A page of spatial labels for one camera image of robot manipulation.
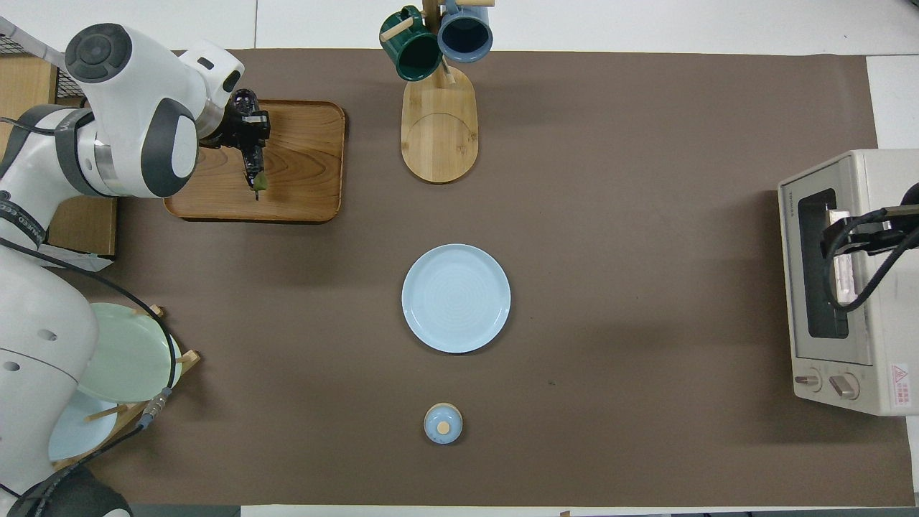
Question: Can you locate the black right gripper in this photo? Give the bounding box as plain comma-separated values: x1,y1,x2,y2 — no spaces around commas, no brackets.
854,215,919,253

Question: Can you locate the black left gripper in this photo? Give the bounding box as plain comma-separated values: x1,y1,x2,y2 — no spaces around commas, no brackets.
201,108,272,180

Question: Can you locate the dark purple eggplant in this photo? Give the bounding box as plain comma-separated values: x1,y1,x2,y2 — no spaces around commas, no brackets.
231,88,269,195

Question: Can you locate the oven glass door with handle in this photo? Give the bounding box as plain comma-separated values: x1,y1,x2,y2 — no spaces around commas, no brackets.
779,162,873,363

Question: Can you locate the light blue ridged plate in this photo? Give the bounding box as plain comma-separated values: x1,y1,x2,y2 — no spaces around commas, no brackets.
401,243,512,354

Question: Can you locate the cream toaster oven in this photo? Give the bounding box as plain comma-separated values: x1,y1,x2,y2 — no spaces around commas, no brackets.
778,149,919,417

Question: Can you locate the wooden serving tray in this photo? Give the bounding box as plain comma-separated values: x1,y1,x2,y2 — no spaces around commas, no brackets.
164,99,347,223

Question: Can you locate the wooden mug tree stand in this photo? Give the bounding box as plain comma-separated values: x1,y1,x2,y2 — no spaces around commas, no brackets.
379,0,496,185

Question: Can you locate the dark green mug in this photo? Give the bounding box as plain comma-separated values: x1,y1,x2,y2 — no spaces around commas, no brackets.
380,6,443,82

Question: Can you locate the wooden plate rack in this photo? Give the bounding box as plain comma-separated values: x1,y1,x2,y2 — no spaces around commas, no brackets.
54,305,202,467

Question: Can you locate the pale green plate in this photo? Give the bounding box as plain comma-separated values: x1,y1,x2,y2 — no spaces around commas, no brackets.
75,302,182,404

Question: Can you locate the blue mug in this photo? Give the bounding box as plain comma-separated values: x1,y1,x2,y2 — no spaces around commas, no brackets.
437,0,494,63

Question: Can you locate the brown table mat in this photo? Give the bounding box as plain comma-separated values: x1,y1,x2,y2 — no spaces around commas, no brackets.
43,48,916,507

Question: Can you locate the small blue white bell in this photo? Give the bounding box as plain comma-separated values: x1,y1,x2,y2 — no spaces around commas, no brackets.
423,403,464,445

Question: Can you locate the light blue smooth plate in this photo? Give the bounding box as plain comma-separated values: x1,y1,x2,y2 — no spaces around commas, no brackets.
48,409,119,462

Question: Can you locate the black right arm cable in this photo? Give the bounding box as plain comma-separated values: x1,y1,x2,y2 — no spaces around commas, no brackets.
822,205,919,313

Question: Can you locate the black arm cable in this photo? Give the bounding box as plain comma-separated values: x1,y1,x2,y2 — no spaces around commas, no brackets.
822,205,919,313
0,237,182,503

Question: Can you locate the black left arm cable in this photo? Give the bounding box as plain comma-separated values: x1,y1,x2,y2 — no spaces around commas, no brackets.
0,237,182,503

